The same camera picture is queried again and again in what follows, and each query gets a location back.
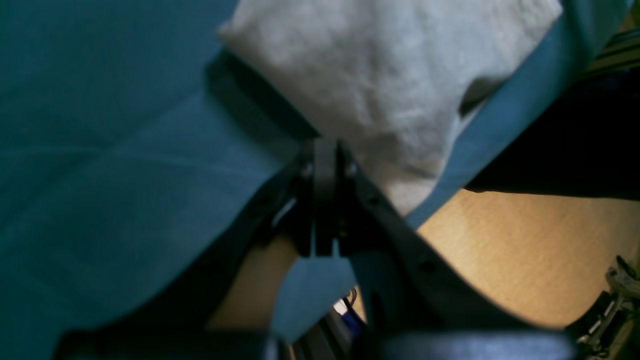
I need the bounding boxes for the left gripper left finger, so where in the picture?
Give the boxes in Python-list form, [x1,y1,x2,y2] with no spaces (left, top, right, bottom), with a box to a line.
[55,140,336,360]

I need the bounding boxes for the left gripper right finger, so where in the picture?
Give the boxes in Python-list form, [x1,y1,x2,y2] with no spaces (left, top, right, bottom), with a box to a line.
[336,141,578,360]

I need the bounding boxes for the beige T-shirt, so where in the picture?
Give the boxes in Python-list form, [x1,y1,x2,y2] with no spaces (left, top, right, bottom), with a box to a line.
[218,0,563,215]

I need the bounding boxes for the blue table cloth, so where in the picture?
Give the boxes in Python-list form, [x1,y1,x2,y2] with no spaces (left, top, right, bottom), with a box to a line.
[0,0,635,360]

